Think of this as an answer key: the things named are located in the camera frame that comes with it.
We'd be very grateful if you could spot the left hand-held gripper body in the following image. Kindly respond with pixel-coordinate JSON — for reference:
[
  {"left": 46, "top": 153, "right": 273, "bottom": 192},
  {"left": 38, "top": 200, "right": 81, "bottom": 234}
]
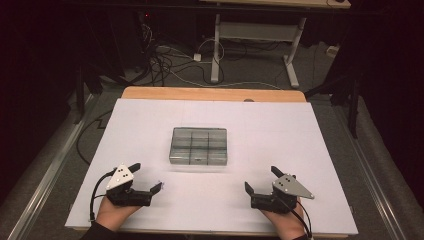
[{"left": 105, "top": 163, "right": 153, "bottom": 207}]

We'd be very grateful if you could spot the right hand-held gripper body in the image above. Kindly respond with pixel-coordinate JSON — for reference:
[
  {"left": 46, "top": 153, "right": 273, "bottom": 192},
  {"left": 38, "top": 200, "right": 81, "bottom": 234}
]
[{"left": 250, "top": 173, "right": 315, "bottom": 215}]

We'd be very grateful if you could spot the clear plastic compartment box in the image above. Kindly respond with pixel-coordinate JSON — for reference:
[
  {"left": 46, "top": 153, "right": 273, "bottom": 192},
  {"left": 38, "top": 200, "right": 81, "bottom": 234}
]
[{"left": 168, "top": 126, "right": 229, "bottom": 166}]

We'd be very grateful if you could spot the person's left hand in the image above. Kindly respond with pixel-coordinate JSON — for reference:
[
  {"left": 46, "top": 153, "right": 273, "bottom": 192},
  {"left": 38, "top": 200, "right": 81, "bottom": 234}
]
[{"left": 95, "top": 196, "right": 143, "bottom": 233}]

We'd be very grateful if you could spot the person's right hand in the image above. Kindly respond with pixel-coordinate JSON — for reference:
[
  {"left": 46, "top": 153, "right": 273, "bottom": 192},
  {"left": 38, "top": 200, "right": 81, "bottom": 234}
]
[{"left": 259, "top": 199, "right": 307, "bottom": 240}]

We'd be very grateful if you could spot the white table cover sheet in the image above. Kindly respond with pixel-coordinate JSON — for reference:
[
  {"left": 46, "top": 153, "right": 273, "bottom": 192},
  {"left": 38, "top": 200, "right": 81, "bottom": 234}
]
[{"left": 64, "top": 98, "right": 359, "bottom": 236}]

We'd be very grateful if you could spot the black stand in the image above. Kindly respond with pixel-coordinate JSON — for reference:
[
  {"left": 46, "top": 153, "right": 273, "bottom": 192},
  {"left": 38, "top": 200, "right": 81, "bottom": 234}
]
[
  {"left": 304, "top": 66, "right": 363, "bottom": 139},
  {"left": 74, "top": 63, "right": 104, "bottom": 124}
]

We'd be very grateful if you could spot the small white floor box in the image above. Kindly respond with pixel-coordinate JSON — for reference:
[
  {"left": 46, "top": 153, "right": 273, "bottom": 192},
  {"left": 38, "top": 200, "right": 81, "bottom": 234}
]
[{"left": 325, "top": 44, "right": 340, "bottom": 58}]

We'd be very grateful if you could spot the white-framed desk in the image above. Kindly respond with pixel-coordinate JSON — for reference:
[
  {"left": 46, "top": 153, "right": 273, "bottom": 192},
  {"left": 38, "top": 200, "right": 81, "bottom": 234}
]
[{"left": 199, "top": 0, "right": 353, "bottom": 89}]

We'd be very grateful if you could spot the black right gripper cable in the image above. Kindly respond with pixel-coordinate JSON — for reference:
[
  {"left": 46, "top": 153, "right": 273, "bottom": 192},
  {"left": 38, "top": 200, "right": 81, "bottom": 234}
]
[{"left": 273, "top": 194, "right": 314, "bottom": 240}]

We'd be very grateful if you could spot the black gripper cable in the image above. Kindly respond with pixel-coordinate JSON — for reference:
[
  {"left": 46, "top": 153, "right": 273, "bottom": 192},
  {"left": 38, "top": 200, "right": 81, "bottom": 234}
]
[
  {"left": 273, "top": 194, "right": 314, "bottom": 240},
  {"left": 88, "top": 169, "right": 117, "bottom": 224}
]

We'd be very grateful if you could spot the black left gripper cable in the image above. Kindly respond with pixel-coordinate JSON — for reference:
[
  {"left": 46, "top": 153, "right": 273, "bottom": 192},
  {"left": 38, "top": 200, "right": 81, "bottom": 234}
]
[{"left": 88, "top": 169, "right": 117, "bottom": 224}]

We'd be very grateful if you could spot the black floor cable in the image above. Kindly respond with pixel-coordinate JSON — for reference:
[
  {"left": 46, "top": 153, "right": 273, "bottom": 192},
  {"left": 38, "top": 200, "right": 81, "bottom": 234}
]
[{"left": 75, "top": 109, "right": 114, "bottom": 166}]

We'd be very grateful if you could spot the metal floor rail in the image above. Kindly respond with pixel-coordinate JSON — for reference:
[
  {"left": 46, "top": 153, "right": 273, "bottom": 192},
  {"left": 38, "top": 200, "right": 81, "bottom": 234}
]
[
  {"left": 333, "top": 106, "right": 406, "bottom": 240},
  {"left": 6, "top": 94, "right": 98, "bottom": 240}
]

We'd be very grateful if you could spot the white floor cable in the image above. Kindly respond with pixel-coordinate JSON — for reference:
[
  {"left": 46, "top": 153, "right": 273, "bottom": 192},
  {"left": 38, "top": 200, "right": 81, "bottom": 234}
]
[{"left": 166, "top": 68, "right": 283, "bottom": 91}]

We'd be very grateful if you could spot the tangle of black cables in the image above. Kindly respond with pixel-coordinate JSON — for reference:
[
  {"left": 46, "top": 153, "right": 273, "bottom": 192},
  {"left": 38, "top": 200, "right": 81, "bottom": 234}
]
[{"left": 139, "top": 23, "right": 228, "bottom": 88}]

